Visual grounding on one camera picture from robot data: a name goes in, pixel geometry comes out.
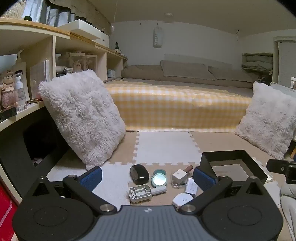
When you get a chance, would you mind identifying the brown lipstick tube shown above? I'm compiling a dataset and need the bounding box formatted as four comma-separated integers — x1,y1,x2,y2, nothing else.
172,165,194,183

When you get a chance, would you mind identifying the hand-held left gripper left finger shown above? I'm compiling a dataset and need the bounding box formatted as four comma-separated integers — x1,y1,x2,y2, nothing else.
21,166,117,215

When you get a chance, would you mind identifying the beige floor cushion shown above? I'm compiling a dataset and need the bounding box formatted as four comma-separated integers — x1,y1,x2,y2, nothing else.
279,185,296,241

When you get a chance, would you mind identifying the yellow checkered bed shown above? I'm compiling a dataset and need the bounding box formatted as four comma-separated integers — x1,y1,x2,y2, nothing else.
104,79,252,133

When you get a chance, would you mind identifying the black oval case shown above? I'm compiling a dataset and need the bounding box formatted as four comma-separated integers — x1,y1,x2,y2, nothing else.
129,164,149,185

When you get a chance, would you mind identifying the owl figurine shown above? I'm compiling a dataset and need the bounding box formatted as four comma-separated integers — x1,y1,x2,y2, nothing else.
0,71,17,110

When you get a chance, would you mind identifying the stack of folded blankets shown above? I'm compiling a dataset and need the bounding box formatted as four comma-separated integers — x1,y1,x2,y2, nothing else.
242,53,274,82

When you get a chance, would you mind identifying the white round gadget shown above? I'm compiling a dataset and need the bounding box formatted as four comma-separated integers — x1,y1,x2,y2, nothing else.
172,193,194,209

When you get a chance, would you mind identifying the white charger plug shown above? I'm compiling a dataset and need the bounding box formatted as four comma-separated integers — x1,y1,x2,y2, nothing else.
185,177,197,195

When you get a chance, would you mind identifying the wooden shelf unit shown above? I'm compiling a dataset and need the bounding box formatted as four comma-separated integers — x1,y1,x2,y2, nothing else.
0,17,129,204

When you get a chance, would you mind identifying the green round compact mirror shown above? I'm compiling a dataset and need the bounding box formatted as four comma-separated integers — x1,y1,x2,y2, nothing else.
151,169,167,188

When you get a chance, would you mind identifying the red storage bin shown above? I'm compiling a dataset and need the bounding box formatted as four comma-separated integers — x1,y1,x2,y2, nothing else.
0,182,13,224

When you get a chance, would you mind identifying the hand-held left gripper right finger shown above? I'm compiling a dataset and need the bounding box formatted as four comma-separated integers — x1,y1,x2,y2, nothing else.
176,166,275,215

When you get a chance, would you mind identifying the white hanging wall pouch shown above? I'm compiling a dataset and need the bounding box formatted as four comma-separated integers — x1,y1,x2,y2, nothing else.
153,24,164,49

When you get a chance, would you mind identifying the grey curtain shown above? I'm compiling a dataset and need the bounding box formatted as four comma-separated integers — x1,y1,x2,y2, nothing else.
23,0,77,26

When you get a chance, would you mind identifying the black storage cubby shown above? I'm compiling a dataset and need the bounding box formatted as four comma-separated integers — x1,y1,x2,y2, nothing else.
0,109,70,197

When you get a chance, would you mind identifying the clear plastic bottle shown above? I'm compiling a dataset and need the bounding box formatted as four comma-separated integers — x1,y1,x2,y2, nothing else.
14,72,28,111

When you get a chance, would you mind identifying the black box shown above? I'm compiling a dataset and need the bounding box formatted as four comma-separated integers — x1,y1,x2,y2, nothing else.
199,150,269,186

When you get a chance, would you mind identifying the white flat box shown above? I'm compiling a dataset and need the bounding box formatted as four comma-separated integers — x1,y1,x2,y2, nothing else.
59,20,110,48

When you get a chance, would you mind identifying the beige bed pillow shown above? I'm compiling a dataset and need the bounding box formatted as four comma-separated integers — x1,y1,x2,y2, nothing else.
160,60,216,81
208,66,254,83

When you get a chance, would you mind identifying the white pump lotion bottle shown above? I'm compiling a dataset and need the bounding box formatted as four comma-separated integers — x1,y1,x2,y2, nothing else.
14,50,30,102

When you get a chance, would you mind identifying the white fluffy pillow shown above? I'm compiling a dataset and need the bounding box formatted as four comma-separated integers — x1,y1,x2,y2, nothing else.
38,69,126,171
234,81,296,160

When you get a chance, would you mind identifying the clear doll display case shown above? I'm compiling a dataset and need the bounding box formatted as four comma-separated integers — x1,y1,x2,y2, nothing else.
85,54,98,71
68,52,87,73

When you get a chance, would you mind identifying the white handheld plastic device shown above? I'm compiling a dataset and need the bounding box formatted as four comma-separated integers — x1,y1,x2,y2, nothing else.
129,184,167,204

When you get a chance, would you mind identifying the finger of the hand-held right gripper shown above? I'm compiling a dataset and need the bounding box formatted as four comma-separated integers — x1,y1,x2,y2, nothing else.
267,159,296,173

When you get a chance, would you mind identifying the foam puzzle floor mat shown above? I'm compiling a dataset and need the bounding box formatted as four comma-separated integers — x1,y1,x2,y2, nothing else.
46,131,281,208

